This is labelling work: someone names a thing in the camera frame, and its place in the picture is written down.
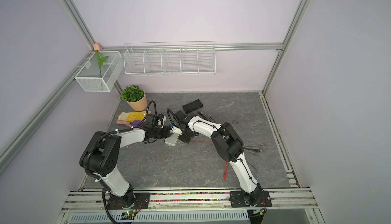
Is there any white network switch box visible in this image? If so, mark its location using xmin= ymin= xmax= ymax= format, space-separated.
xmin=165 ymin=133 xmax=180 ymax=147

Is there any red ethernet cable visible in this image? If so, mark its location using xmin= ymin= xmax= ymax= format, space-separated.
xmin=190 ymin=139 xmax=229 ymax=180

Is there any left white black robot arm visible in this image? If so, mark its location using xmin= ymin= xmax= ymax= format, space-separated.
xmin=79 ymin=126 xmax=173 ymax=209

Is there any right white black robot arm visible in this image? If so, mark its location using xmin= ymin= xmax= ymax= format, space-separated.
xmin=169 ymin=111 xmax=267 ymax=207

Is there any purple pink trowel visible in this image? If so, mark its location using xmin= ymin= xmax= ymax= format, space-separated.
xmin=117 ymin=120 xmax=141 ymax=127

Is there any yellow work glove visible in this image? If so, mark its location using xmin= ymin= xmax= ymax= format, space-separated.
xmin=117 ymin=111 xmax=146 ymax=122

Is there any green plant in pot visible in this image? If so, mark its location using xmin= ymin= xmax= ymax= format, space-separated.
xmin=121 ymin=85 xmax=148 ymax=111

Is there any pink artificial tulip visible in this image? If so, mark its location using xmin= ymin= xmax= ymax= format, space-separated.
xmin=93 ymin=43 xmax=108 ymax=77

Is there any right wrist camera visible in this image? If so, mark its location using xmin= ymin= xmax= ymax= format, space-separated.
xmin=171 ymin=126 xmax=182 ymax=135

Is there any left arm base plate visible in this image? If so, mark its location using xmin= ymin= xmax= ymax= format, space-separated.
xmin=107 ymin=192 xmax=151 ymax=210

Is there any grey cable bundle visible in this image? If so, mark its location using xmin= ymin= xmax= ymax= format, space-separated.
xmin=198 ymin=111 xmax=271 ymax=173

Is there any long white wire basket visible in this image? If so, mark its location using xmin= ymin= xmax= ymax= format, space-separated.
xmin=124 ymin=42 xmax=216 ymax=75

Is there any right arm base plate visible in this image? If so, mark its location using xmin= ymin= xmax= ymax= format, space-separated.
xmin=229 ymin=190 xmax=272 ymax=208

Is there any small white wire basket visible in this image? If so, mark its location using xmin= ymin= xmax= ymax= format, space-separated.
xmin=75 ymin=51 xmax=124 ymax=92

